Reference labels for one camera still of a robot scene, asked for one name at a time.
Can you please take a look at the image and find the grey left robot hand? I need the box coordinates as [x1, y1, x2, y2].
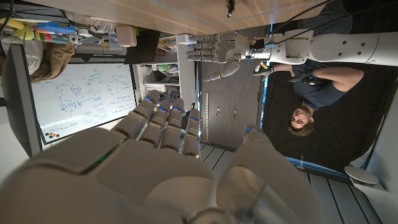
[186, 30, 250, 83]

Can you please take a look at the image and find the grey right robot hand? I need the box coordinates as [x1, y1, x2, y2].
[0, 89, 327, 224]

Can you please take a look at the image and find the white shelf cabinet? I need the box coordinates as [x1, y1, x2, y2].
[136, 34, 198, 110]

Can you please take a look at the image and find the whiteboard with writing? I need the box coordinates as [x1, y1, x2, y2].
[30, 63, 138, 145]

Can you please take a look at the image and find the person in dark clothes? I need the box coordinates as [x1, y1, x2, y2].
[253, 0, 365, 138]

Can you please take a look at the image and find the beige speaker box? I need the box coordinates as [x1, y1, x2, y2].
[115, 24, 138, 48]

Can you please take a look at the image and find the computer monitor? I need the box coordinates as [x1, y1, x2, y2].
[1, 43, 43, 158]

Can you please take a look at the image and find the blue plastic box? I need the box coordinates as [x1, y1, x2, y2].
[36, 22, 77, 35]

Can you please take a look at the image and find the white round ceiling device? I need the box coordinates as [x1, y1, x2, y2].
[344, 166, 381, 187]

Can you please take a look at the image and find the yellow banana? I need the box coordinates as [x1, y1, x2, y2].
[0, 17, 25, 31]

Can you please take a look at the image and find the black USB cable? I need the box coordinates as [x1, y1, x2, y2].
[226, 0, 236, 18]

